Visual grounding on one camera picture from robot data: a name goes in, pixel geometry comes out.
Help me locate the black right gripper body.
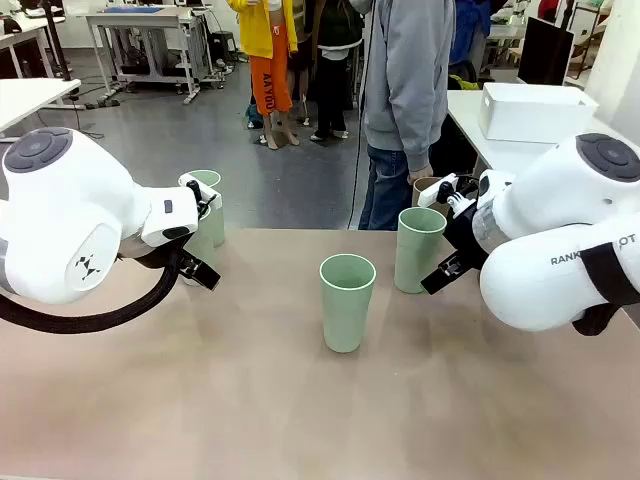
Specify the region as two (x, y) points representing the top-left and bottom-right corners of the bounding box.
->
(443, 206), (490, 275)

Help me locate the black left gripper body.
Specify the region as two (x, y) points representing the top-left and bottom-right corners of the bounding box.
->
(119, 238), (195, 270)

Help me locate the green plastic cup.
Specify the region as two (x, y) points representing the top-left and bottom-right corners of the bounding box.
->
(189, 169), (226, 247)
(182, 204), (221, 287)
(393, 206), (448, 295)
(319, 253), (377, 354)

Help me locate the brown plastic cup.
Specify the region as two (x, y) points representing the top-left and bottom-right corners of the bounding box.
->
(411, 176), (451, 209)

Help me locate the white plastic basket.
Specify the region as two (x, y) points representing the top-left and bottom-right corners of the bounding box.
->
(480, 82), (600, 144)

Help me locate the person's left forearm grey sleeve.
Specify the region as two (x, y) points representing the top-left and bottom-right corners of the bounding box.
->
(397, 84), (435, 174)

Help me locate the white side table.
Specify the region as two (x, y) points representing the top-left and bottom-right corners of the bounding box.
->
(446, 89), (640, 174)

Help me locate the yellow-green bag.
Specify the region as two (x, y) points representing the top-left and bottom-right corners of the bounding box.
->
(448, 73), (482, 92)

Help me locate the person in grey hoodie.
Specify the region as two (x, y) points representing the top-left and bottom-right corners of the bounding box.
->
(357, 0), (457, 232)

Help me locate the black monitor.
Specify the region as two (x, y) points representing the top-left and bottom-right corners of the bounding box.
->
(517, 15), (576, 87)

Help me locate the person in yellow jacket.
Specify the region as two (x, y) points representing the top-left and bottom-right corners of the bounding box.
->
(227, 0), (301, 151)

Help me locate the person in blue jacket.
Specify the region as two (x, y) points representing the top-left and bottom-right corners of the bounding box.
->
(449, 0), (496, 76)

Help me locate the person in black clothes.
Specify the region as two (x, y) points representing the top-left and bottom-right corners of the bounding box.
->
(298, 0), (366, 142)

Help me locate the black pole stand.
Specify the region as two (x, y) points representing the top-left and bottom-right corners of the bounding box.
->
(39, 0), (74, 82)

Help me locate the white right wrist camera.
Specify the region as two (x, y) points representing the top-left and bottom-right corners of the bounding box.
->
(417, 172), (460, 208)

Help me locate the black left arm cable sleeve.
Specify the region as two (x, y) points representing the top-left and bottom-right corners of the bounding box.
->
(0, 247), (189, 335)

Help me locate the black arm cable sleeve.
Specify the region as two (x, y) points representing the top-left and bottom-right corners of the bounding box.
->
(0, 247), (189, 335)
(571, 243), (640, 337)

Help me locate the thin black hanging cable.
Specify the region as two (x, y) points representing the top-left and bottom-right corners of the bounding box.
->
(352, 0), (379, 231)

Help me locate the black right arm cable sleeve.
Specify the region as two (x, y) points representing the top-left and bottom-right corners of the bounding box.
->
(571, 243), (640, 337)

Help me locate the white desk grey frame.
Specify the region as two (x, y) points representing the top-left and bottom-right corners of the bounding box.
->
(84, 4), (214, 105)

